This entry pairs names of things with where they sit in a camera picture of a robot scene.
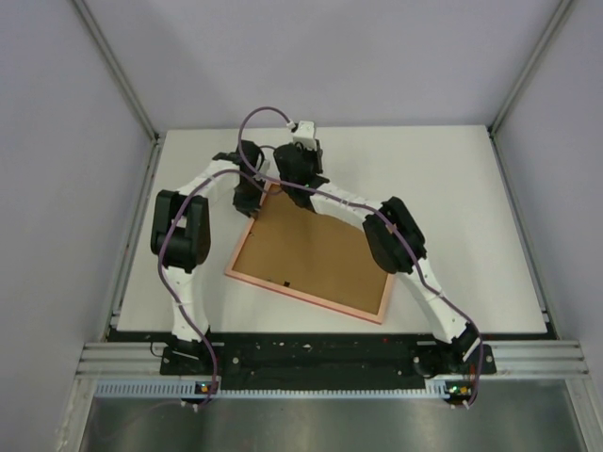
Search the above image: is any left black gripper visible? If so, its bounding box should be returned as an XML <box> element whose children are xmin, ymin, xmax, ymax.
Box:
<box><xmin>231</xmin><ymin>176</ymin><xmax>265</xmax><ymax>218</ymax></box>

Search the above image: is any red picture frame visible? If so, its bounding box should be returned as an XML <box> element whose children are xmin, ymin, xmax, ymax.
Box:
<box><xmin>225</xmin><ymin>183</ymin><xmax>394</xmax><ymax>325</ymax></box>

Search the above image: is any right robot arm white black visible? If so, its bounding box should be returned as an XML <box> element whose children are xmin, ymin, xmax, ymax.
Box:
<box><xmin>273</xmin><ymin>143</ymin><xmax>484</xmax><ymax>373</ymax></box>

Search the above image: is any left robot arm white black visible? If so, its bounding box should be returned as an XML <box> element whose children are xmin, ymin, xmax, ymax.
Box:
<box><xmin>151</xmin><ymin>140</ymin><xmax>269</xmax><ymax>374</ymax></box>

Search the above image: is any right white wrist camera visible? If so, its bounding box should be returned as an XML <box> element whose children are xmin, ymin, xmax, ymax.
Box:
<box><xmin>286</xmin><ymin>121</ymin><xmax>318</xmax><ymax>151</ymax></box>

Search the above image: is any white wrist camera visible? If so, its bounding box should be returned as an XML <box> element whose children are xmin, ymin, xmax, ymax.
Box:
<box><xmin>286</xmin><ymin>121</ymin><xmax>318</xmax><ymax>151</ymax></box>
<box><xmin>260</xmin><ymin>160</ymin><xmax>270</xmax><ymax>174</ymax></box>

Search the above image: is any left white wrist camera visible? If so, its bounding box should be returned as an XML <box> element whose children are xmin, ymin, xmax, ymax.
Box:
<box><xmin>260</xmin><ymin>160</ymin><xmax>270</xmax><ymax>174</ymax></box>

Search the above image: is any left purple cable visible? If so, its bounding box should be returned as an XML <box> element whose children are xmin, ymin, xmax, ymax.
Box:
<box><xmin>157</xmin><ymin>140</ymin><xmax>277</xmax><ymax>410</ymax></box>

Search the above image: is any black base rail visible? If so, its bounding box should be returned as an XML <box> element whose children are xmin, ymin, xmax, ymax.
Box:
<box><xmin>106</xmin><ymin>331</ymin><xmax>496</xmax><ymax>390</ymax></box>

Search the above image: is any left corner aluminium post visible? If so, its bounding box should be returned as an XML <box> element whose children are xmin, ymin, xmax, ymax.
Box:
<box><xmin>70</xmin><ymin>0</ymin><xmax>161</xmax><ymax>142</ymax></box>

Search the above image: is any corner aluminium post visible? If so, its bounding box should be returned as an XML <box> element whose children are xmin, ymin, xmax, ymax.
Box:
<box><xmin>70</xmin><ymin>0</ymin><xmax>161</xmax><ymax>142</ymax></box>
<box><xmin>487</xmin><ymin>0</ymin><xmax>579</xmax><ymax>136</ymax></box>

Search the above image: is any grey slotted cable duct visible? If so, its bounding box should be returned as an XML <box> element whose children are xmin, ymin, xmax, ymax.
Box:
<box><xmin>93</xmin><ymin>376</ymin><xmax>452</xmax><ymax>401</ymax></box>

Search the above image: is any right corner aluminium post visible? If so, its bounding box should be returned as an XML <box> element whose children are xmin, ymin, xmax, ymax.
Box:
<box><xmin>487</xmin><ymin>0</ymin><xmax>579</xmax><ymax>136</ymax></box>

